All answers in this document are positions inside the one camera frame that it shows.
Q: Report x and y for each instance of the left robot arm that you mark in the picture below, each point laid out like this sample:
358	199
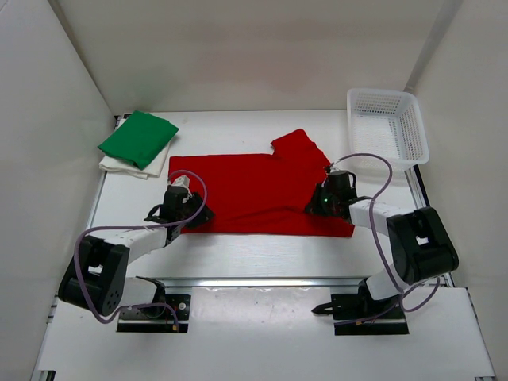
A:
96	279

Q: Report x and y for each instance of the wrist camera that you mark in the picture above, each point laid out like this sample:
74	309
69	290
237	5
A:
330	169
181	181

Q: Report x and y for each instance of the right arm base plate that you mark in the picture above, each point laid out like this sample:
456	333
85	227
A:
358	314

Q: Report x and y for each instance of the white plastic basket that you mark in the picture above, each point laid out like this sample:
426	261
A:
389	124

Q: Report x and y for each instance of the white t shirt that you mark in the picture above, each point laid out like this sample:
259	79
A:
153	170

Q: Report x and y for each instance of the green t shirt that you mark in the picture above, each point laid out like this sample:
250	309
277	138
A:
139	139

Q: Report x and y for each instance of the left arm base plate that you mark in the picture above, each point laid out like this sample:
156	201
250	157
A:
159	319

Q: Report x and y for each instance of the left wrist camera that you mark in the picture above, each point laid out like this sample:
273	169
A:
181	181

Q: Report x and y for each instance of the aluminium front rail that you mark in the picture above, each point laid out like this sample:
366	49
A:
222	282

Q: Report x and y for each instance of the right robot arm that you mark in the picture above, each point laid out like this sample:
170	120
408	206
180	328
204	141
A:
420	246

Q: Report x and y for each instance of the red t shirt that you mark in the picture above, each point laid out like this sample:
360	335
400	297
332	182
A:
260	193

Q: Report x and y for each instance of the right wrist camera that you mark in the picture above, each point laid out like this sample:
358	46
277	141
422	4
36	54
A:
330	169

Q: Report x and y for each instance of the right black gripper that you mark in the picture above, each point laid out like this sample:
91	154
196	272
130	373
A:
314	207

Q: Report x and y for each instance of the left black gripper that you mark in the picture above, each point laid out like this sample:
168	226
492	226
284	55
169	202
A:
205	215

